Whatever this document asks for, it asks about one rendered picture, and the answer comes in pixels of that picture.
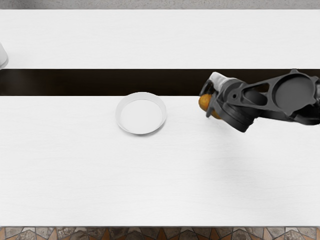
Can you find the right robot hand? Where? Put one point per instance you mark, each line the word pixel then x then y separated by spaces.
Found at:
pixel 218 80

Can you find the orange fruit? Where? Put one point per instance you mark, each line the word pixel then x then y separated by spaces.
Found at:
pixel 204 101

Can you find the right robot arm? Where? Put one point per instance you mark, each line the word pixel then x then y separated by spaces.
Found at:
pixel 280 96

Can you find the white plate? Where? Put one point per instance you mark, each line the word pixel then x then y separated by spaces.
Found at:
pixel 140 113

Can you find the white rounded object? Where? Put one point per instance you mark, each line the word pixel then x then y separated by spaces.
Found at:
pixel 2 56

